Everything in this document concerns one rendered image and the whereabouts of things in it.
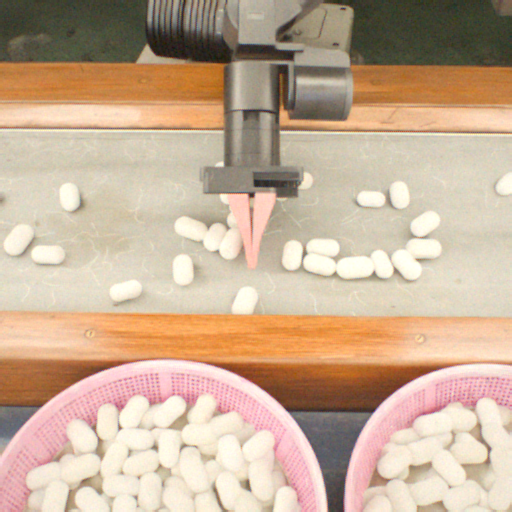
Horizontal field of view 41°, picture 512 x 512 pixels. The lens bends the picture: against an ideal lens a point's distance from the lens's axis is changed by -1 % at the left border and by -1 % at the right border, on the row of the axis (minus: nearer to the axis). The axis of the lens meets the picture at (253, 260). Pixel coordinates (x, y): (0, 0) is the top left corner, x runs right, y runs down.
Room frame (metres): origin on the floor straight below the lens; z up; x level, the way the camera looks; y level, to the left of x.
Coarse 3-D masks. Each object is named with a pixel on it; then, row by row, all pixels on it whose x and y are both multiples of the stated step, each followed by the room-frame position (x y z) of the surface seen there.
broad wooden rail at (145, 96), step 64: (0, 64) 0.80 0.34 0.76; (64, 64) 0.80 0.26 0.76; (128, 64) 0.80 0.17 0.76; (192, 64) 0.80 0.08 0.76; (0, 128) 0.69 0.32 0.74; (64, 128) 0.69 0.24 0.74; (128, 128) 0.69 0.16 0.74; (192, 128) 0.69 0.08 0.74; (320, 128) 0.69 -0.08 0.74; (384, 128) 0.69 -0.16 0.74; (448, 128) 0.69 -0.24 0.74
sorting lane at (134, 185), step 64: (0, 192) 0.58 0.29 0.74; (128, 192) 0.57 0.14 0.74; (192, 192) 0.57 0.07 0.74; (320, 192) 0.57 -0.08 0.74; (384, 192) 0.57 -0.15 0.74; (448, 192) 0.57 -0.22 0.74; (0, 256) 0.48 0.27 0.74; (128, 256) 0.48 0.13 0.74; (192, 256) 0.48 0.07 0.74; (448, 256) 0.48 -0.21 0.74
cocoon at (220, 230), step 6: (210, 228) 0.50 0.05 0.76; (216, 228) 0.50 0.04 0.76; (222, 228) 0.50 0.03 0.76; (210, 234) 0.49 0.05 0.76; (216, 234) 0.49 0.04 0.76; (222, 234) 0.49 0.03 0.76; (204, 240) 0.49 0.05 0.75; (210, 240) 0.48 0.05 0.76; (216, 240) 0.48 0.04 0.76; (210, 246) 0.48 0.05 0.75; (216, 246) 0.48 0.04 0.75
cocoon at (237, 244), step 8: (232, 232) 0.49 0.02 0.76; (240, 232) 0.49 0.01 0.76; (224, 240) 0.48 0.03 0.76; (232, 240) 0.48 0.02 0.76; (240, 240) 0.48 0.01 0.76; (224, 248) 0.47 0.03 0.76; (232, 248) 0.47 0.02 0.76; (240, 248) 0.48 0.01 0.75; (224, 256) 0.47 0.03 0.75; (232, 256) 0.47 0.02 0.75
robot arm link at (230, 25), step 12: (228, 0) 0.62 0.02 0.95; (276, 0) 0.62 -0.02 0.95; (288, 0) 0.62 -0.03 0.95; (300, 0) 0.63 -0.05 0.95; (312, 0) 0.63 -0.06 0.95; (228, 12) 0.61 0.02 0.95; (276, 12) 0.61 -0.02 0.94; (288, 12) 0.62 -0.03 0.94; (300, 12) 0.63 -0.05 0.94; (228, 24) 0.62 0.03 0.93; (276, 24) 0.61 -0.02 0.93; (288, 24) 0.65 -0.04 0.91; (228, 36) 0.63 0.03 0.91; (276, 36) 0.64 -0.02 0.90
